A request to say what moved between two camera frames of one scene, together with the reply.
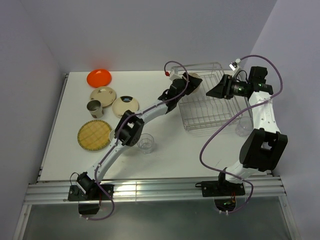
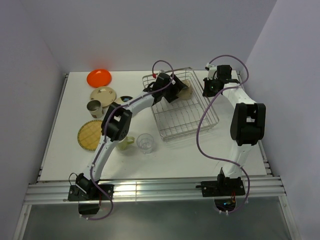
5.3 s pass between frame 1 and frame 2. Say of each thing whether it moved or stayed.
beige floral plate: stayed
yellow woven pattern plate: stayed
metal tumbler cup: stayed
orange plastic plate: stayed
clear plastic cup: stayed
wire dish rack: moved
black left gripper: moved
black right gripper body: moved
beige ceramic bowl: moved
